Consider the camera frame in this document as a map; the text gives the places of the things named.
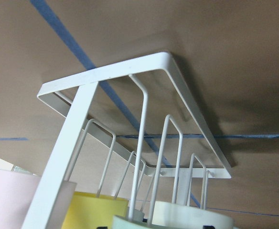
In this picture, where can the beige cup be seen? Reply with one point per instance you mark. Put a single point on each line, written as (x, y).
(166, 213)

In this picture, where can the pink cup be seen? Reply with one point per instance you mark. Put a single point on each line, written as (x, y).
(16, 194)

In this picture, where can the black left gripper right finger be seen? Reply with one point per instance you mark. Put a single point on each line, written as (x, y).
(208, 227)

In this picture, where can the yellow cup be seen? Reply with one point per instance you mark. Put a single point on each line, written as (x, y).
(87, 211)

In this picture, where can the white wire cup rack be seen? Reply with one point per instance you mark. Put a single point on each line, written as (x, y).
(72, 96)

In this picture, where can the green cup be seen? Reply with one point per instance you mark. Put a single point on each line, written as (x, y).
(123, 223)

